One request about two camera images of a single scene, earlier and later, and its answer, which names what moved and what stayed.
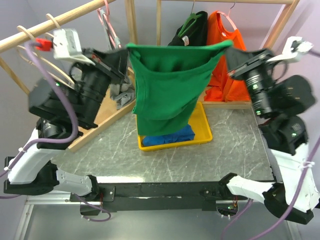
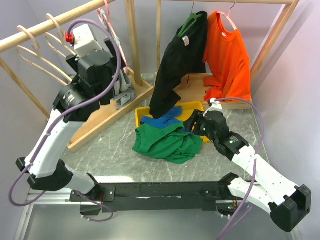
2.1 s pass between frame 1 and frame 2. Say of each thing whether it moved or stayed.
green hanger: stayed
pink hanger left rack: stayed
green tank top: moved
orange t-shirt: stayed
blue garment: moved
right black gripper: moved
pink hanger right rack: stayed
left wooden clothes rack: stayed
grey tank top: stayed
